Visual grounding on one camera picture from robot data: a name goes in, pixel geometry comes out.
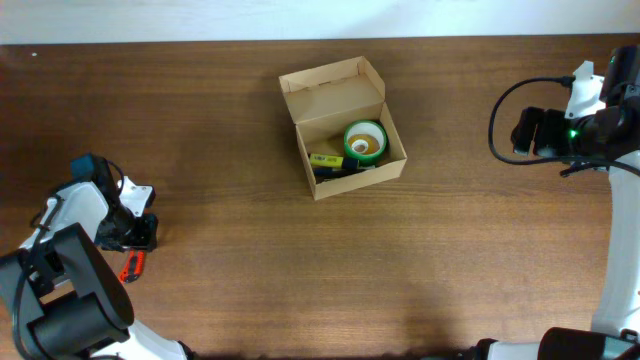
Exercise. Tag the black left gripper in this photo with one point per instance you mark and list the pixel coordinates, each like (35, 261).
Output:
(144, 239)

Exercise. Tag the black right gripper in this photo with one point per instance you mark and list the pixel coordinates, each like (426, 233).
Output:
(549, 122)

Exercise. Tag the orange pen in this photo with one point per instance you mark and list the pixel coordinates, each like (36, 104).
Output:
(133, 267)

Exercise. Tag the green tape roll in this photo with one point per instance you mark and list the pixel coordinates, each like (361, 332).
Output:
(366, 127)

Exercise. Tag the yellow tape roll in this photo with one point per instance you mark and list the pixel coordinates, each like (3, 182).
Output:
(363, 144)

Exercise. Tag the cardboard box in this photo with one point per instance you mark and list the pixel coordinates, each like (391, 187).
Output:
(322, 102)

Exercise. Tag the yellow highlighter pen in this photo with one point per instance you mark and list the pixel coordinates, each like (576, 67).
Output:
(330, 161)

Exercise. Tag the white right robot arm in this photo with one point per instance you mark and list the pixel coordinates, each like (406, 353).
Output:
(614, 331)

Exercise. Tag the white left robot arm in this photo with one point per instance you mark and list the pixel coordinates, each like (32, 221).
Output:
(64, 286)

